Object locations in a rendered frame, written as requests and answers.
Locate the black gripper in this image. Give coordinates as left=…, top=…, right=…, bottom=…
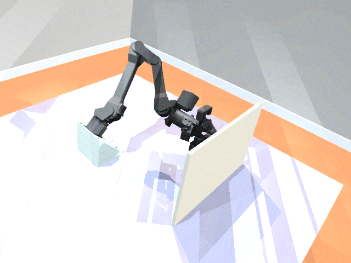
left=179, top=105, right=217, bottom=151

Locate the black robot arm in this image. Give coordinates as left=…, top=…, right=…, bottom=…
left=83, top=41, right=199, bottom=142

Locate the cream flat panel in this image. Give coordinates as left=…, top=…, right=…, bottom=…
left=171, top=101, right=264, bottom=226

